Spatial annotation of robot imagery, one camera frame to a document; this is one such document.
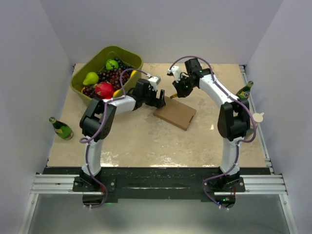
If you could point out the green pear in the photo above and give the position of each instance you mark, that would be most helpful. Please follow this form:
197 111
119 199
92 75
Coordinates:
90 79

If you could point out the red dragon fruit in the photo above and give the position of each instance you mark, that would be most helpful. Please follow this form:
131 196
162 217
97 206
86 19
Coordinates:
104 90

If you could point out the green glass bottle left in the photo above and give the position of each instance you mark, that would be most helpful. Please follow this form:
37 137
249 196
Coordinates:
61 129

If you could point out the green apple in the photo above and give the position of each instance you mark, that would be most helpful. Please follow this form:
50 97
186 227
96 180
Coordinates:
111 65

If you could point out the green glass bottle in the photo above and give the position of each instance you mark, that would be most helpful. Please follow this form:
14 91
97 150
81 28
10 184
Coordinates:
61 129
244 92

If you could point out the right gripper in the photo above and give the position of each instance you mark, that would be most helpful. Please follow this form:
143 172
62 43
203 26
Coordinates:
182 93

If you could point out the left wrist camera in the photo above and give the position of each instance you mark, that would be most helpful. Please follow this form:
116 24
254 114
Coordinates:
154 81

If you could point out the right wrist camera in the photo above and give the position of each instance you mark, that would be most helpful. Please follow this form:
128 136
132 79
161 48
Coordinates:
175 72

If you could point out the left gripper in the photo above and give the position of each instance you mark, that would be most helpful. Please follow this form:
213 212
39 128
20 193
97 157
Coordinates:
156 102

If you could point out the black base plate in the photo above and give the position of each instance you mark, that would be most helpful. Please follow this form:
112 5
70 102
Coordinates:
159 183

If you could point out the green glass bottle right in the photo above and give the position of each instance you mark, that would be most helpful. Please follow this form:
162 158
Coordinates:
244 92

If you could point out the yellow fruit at basket edge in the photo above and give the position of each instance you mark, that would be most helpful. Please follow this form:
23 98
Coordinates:
116 92

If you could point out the small dark grape bunch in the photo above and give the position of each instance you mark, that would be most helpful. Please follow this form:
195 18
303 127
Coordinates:
89 91

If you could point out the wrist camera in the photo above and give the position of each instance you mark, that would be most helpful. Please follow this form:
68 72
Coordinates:
175 72
154 81

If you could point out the brown cardboard express box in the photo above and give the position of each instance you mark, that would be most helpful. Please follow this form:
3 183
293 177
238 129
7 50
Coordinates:
176 113

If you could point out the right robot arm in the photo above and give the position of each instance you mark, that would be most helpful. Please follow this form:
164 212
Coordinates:
233 120

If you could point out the olive green plastic basket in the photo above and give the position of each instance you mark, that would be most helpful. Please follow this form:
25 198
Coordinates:
97 64

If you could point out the red grape bunch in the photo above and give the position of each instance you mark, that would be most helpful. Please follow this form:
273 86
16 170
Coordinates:
110 76

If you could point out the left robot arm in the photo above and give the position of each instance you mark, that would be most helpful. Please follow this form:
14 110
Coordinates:
97 121

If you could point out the dark blue grape bunch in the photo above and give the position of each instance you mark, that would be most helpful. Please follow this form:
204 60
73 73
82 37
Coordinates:
121 65

